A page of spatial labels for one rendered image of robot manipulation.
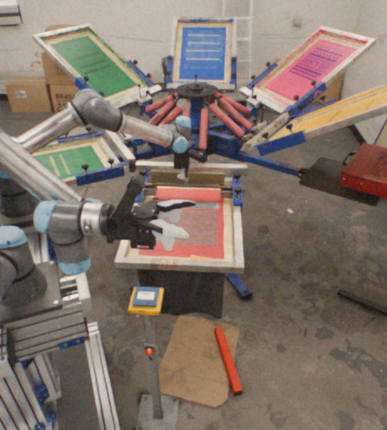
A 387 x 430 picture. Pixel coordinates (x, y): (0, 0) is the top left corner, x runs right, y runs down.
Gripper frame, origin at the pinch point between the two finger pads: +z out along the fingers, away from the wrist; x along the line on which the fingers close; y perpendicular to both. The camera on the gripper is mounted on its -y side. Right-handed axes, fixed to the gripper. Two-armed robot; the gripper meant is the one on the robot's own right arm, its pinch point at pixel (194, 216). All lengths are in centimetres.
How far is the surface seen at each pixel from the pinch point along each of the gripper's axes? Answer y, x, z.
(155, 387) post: 130, -56, -23
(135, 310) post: 68, -43, -27
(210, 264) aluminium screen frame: 60, -67, 2
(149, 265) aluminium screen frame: 62, -66, -25
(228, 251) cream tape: 62, -81, 11
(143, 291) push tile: 64, -51, -25
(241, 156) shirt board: 51, -189, 18
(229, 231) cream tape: 60, -97, 11
